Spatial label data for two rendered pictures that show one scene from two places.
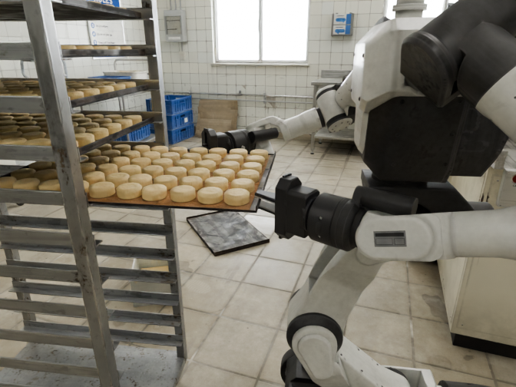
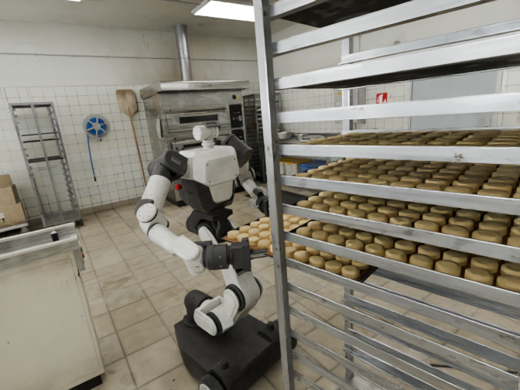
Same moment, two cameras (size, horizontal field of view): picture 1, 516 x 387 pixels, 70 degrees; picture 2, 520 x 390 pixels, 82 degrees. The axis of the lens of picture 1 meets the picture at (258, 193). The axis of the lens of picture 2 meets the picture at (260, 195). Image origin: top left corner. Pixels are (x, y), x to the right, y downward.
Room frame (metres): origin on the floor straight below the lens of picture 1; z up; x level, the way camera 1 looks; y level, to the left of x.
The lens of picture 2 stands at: (1.83, 0.79, 1.43)
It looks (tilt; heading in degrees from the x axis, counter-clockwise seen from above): 15 degrees down; 218
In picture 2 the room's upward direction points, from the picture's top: 5 degrees counter-clockwise
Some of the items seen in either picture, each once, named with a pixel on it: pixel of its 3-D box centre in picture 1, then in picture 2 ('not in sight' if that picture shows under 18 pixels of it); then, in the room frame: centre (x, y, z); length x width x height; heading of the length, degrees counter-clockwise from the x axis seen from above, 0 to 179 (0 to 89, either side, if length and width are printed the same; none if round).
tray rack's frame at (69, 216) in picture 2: not in sight; (47, 166); (0.16, -4.38, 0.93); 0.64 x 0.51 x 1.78; 74
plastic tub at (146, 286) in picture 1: (154, 276); not in sight; (1.73, 0.56, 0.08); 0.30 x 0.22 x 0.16; 11
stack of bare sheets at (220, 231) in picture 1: (225, 229); not in sight; (2.43, 0.24, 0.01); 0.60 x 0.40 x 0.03; 28
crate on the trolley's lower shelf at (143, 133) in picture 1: (125, 132); not in sight; (4.52, 1.62, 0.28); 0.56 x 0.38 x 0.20; 169
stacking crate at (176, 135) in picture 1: (172, 132); not in sight; (5.39, 1.26, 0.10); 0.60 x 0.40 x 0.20; 159
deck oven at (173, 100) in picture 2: not in sight; (200, 142); (-2.04, -3.43, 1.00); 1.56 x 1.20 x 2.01; 161
